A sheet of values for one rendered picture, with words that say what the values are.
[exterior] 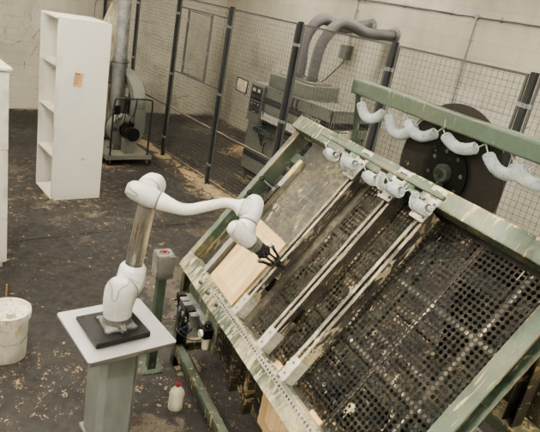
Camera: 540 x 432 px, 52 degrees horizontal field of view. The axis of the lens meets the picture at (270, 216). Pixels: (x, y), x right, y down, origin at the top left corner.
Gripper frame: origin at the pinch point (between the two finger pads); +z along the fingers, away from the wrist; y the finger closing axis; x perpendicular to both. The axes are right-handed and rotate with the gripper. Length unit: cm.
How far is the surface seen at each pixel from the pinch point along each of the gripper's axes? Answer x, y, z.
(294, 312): -31.9, -11.8, 1.9
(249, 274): 22.9, -17.8, 6.8
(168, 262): 75, -51, -10
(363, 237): -32, 41, 4
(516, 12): 290, 407, 258
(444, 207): -64, 74, -1
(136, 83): 592, 28, 56
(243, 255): 41.2, -13.0, 6.8
